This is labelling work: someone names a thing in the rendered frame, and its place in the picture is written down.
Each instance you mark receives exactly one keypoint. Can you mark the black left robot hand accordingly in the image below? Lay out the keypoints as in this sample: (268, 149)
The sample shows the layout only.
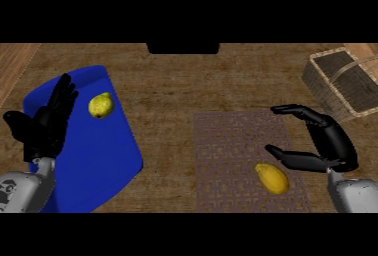
(46, 126)

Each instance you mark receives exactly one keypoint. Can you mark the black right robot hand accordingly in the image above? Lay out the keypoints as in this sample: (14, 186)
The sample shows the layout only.
(330, 140)

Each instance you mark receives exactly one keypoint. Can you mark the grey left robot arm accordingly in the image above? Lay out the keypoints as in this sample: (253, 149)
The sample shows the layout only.
(24, 190)

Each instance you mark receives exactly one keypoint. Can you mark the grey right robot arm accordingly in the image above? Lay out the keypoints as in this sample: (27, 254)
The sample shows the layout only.
(352, 193)

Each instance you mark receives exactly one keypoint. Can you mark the brown patterned placemat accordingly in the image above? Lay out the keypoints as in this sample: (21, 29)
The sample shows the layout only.
(246, 160)

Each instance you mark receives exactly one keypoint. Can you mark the greenish yellow lemon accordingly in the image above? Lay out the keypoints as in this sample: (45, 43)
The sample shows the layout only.
(101, 105)

